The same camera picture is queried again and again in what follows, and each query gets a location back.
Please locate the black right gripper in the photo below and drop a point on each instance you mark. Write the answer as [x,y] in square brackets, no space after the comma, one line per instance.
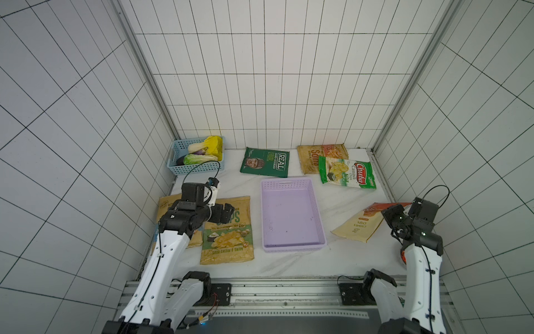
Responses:
[392,214]

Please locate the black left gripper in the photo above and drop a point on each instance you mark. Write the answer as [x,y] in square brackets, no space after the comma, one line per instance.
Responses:
[217,212]

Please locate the sea salt chips bag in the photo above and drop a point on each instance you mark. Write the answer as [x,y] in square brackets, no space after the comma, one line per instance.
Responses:
[165,203]

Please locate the sour cream onion chips bag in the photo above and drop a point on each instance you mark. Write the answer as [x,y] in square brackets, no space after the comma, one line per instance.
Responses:
[232,242]

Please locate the cream red cassava chips bag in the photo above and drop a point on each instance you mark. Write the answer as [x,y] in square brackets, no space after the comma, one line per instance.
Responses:
[362,226]

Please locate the green white cassava chips bag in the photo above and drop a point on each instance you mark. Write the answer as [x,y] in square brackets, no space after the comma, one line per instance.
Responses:
[346,173]

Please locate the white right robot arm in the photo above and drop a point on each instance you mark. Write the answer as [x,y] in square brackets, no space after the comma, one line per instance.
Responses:
[422,250]

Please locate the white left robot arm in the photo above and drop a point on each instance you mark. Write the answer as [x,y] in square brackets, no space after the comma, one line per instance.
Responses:
[151,309]

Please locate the blue plastic basket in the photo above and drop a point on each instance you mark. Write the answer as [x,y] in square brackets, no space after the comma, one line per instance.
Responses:
[179,148]

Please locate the yellow snack bag in basket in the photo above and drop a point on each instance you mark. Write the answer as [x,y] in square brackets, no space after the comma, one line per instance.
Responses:
[213,145]

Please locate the green REAL chips bag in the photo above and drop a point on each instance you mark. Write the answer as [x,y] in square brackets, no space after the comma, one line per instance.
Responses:
[271,163]

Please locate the purple plastic basket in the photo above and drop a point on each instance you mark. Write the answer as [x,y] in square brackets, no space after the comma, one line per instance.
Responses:
[290,217]

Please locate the brown orange chips bag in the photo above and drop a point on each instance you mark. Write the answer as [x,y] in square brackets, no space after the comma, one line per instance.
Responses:
[309,155]

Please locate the small red snack bag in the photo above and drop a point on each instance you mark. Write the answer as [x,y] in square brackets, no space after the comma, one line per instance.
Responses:
[403,255]

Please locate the toy eggplant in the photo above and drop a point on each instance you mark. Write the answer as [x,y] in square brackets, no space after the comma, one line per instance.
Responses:
[180,161]

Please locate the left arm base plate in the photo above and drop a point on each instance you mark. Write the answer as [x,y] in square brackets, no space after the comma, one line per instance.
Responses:
[217,294]

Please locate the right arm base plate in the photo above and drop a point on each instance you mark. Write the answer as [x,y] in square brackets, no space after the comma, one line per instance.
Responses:
[352,294]

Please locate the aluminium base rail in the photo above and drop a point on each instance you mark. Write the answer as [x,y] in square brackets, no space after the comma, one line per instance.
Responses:
[286,297]

